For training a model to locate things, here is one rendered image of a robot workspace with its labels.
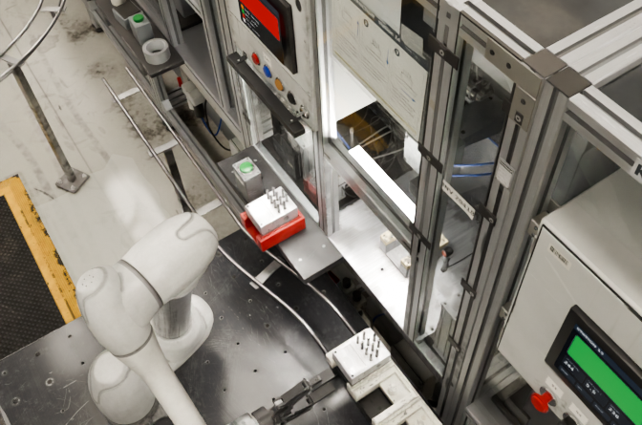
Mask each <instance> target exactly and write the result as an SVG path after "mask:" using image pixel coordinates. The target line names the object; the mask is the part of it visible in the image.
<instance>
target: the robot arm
mask: <svg viewBox="0 0 642 425"><path fill-rule="evenodd" d="M218 245H219V242H218V235H217V233H216V231H215V230H214V228H213V227H212V226H211V225H210V224H209V222H208V221H207V220H205V219H204V218H203V217H202V216H200V215H199V214H197V213H189V212H185V213H181V214H179V215H176V216H173V217H171V218H169V219H167V220H165V221H163V222H162V223H160V224H159V225H157V226H156V227H155V228H153V229H152V230H151V231H150V232H148V233H147V234H146V235H145V236H143V237H142V238H141V239H140V240H139V241H138V242H137V243H136V244H134V245H133V246H132V247H131V248H130V249H129V251H128V252H127V253H126V254H125V255H124V256H123V257H122V258H121V259H120V260H119V261H118V262H117V263H115V264H114V265H113V266H97V267H94V268H92V269H90V270H88V271H87V272H85V273H84V274H83V275H82V276H81V277H80V278H79V280H78V282H77V284H76V288H75V297H76V301H77V305H78V308H79V311H80V313H81V316H82V318H83V320H84V322H85V323H86V325H87V327H88V328H89V330H90V331H91V333H92V334H93V336H94V337H95V338H96V340H97V341H98V342H99V343H100V344H101V345H102V346H103V347H104V348H105V349H106V350H105V351H103V352H102V353H101V354H100V355H98V356H97V357H96V359H95V360H94V361H93V363H92V365H91V367H90V369H89V373H88V387H89V391H90V394H91V397H92V399H93V400H94V402H95V403H96V406H97V407H98V408H99V409H100V411H101V412H102V413H103V414H104V416H105V418H106V420H107V422H108V424H109V425H154V424H155V423H157V422H158V421H160V420H162V419H164V418H167V417H170V419H171V420H172V422H173V423H174V424H175V425H206V423H205V422H204V420H203V418H202V416H201V415H200V413H199V412H198V410H197V408H196V407H195V405H194V403H193V402H192V400H191V399H190V397H189V395H188V394H187V392H186V390H185V389H184V387H183V386H182V384H181V382H180V380H179V379H178V377H177V376H176V375H175V373H174V371H175V370H176V369H177V368H179V367H180V366H181V365H182V364H183V363H184V362H185V361H186V360H187V359H188V358H189V357H190V356H191V355H192V354H193V353H194V352H195V351H196V350H197V349H198V348H199V347H200V346H201V344H202V343H203V342H204V341H205V339H206V338H207V337H208V335H209V333H210V331H211V329H212V325H213V312H212V310H211V308H210V306H209V305H208V304H207V303H206V302H205V301H204V300H203V299H202V298H201V297H199V296H197V295H193V294H192V290H193V288H194V287H195V286H196V284H197V283H198V282H199V280H200V279H201V277H202V276H203V274H204V272H205V271H206V269H207V267H208V265H209V264H210V263H211V262H212V260H213V258H214V256H215V254H216V252H217V249H218ZM334 378H335V375H334V374H333V372H332V370H331V369H330V368H327V369H325V370H324V371H322V372H320V373H319V374H317V375H316V376H314V377H313V378H311V379H310V380H308V381H306V380H305V379H303V380H302V381H301V382H299V383H298V384H296V385H295V386H294V387H292V388H291V389H289V390H288V391H287V392H285V393H284V394H282V395H281V396H279V397H277V398H275V399H273V401H272V402H273V404H274V405H273V406H272V407H271V408H270V409H269V410H267V409H266V408H265V407H264V406H262V407H260V408H259V409H257V410H256V411H254V412H252V413H251V414H252V415H250V414H249V413H245V414H243V415H242V416H240V417H238V418H237V419H235V420H234V421H231V422H230V423H229V424H227V425H277V424H280V425H286V424H287V423H289V422H290V421H292V420H293V419H295V418H296V417H298V416H300V415H302V414H304V413H306V412H308V411H310V410H311V409H312V406H313V405H314V404H315V403H317V402H318V401H320V400H322V399H323V398H325V397H326V396H328V395H329V394H331V393H333V392H335V391H336V388H335V387H334V385H333V384H332V382H331V380H332V379H334ZM304 387H305V388H304ZM309 392H311V393H309ZM307 393H309V394H307ZM306 394H307V396H306V398H304V399H301V398H303V397H304V396H305V395H306ZM300 399H301V400H300Z"/></svg>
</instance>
